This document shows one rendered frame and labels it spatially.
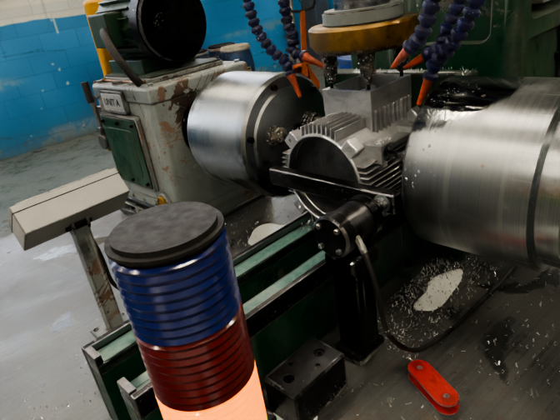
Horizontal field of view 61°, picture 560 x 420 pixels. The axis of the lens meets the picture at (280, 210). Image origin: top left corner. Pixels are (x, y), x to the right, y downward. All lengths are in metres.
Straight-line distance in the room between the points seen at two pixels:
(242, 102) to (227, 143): 0.08
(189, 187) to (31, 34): 5.15
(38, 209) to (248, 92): 0.41
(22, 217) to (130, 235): 0.54
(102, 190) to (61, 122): 5.49
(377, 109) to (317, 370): 0.42
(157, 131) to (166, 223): 0.86
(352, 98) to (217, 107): 0.28
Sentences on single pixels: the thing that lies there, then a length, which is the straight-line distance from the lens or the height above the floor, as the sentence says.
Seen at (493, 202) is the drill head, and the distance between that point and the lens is 0.62.
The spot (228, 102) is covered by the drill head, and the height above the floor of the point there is 1.13.
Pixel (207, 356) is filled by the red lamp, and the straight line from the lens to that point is 0.25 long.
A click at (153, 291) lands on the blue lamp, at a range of 0.23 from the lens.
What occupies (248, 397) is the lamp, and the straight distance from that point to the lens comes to 0.29.
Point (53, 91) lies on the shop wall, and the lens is 6.25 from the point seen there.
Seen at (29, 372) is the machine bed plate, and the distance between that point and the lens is 0.93.
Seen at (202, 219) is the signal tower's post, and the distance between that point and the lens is 0.24.
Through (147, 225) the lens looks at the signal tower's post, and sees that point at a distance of 0.25.
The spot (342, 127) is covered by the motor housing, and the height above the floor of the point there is 1.10.
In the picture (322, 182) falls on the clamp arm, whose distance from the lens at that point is 0.76.
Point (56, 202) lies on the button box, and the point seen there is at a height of 1.07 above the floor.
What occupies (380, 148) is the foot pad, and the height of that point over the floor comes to 1.07.
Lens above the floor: 1.32
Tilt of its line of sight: 25 degrees down
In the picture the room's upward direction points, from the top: 9 degrees counter-clockwise
